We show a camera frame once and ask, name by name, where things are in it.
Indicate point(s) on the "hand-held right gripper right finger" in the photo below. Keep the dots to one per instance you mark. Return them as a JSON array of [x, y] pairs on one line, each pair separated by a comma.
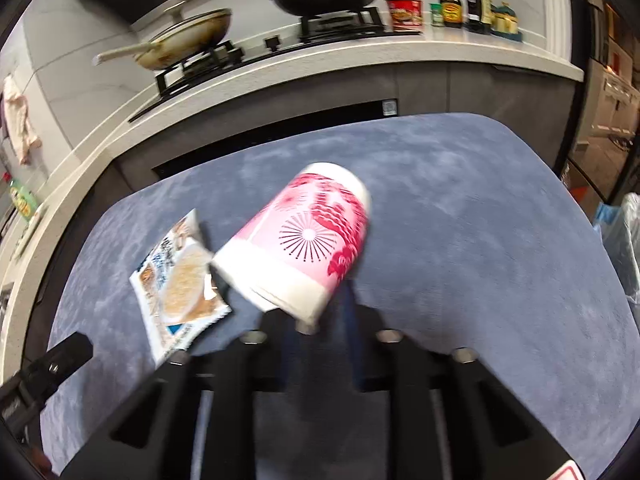
[[352, 340]]

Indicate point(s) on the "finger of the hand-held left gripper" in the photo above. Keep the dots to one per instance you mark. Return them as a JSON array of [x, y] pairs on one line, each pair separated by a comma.
[[65, 357]]

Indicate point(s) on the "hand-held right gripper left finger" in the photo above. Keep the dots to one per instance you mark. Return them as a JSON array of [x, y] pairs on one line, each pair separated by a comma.
[[287, 360]]

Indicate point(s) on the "pink patterned paper cup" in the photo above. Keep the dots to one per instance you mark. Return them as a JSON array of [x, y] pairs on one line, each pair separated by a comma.
[[300, 240]]

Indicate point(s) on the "bin with white liner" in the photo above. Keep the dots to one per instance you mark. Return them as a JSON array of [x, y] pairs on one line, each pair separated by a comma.
[[627, 240]]

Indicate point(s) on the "white blue snack packet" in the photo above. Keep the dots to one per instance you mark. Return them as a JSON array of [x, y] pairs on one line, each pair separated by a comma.
[[175, 285]]

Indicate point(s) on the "blue grey table cloth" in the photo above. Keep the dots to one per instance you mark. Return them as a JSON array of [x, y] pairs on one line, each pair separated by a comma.
[[475, 260]]

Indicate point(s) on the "green dish soap bottle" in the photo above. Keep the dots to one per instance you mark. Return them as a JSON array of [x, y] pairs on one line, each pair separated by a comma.
[[22, 200]]

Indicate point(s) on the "black built-in appliance door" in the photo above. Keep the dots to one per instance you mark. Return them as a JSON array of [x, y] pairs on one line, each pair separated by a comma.
[[280, 135]]

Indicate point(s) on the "hanging pink white cloth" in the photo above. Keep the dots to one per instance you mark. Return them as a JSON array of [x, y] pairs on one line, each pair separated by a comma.
[[20, 120]]

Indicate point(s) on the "blue plastic bag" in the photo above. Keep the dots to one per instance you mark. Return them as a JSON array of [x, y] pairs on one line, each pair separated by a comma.
[[607, 214]]

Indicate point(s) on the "black gas stove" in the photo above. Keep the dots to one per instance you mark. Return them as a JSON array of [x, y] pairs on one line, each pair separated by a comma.
[[250, 52]]

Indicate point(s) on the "red instant noodle cup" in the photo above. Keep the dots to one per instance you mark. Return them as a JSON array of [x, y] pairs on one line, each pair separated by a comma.
[[405, 15]]

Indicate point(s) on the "small green lidded jar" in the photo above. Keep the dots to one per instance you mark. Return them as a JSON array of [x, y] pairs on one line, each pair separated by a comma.
[[437, 15]]

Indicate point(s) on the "beige frying pan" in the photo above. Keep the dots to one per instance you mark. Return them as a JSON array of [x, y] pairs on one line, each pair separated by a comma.
[[190, 35]]

